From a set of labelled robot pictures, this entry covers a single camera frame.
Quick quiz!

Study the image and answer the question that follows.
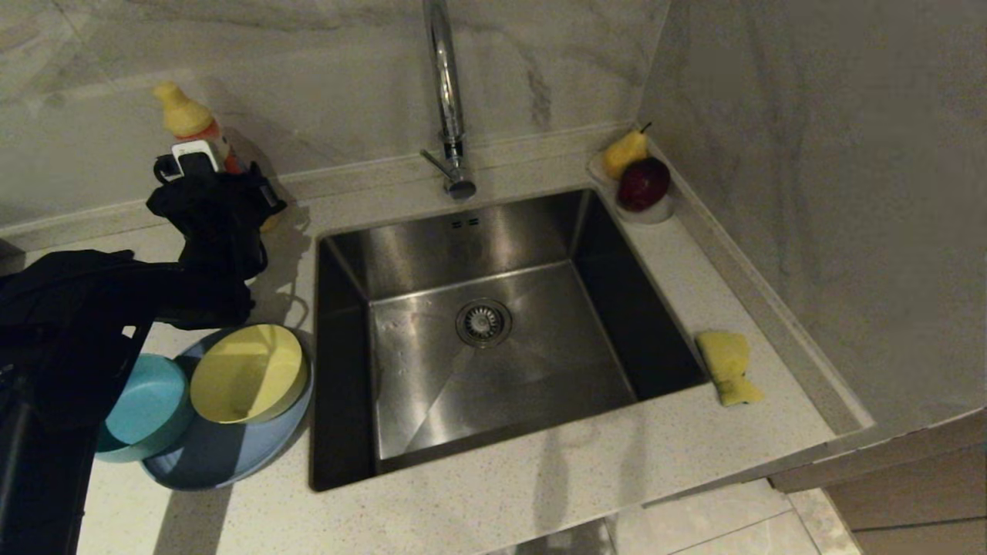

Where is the orange white dish soap bottle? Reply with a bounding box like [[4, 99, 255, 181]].
[[153, 82, 283, 233]]

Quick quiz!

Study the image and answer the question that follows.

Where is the yellow sponge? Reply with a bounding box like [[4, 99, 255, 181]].
[[695, 330, 764, 407]]

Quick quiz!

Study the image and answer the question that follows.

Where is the teal bowl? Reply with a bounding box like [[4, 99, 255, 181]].
[[94, 353, 194, 464]]

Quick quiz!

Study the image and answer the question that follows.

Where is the chrome kitchen faucet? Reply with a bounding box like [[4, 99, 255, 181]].
[[421, 0, 478, 203]]

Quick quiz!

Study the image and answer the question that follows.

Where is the dark red apple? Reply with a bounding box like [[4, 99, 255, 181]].
[[616, 157, 670, 213]]

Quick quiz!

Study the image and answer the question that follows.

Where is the yellow bowl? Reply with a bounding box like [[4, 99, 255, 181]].
[[190, 324, 309, 426]]

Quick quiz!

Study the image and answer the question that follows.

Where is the blue plate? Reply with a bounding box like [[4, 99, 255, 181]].
[[142, 327, 315, 491]]

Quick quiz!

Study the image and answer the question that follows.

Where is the yellow pear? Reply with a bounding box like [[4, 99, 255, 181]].
[[602, 122, 651, 181]]

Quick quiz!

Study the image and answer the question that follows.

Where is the wooden cabinet front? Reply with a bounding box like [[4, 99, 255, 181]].
[[769, 407, 987, 555]]

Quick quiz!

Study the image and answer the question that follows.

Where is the stainless steel sink basin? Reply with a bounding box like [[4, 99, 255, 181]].
[[309, 189, 709, 492]]

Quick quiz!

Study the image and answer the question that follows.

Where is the round metal drain strainer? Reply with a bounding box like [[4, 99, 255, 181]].
[[456, 299, 514, 349]]

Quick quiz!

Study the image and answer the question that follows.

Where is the small white fruit dish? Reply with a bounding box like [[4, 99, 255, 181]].
[[588, 153, 674, 225]]

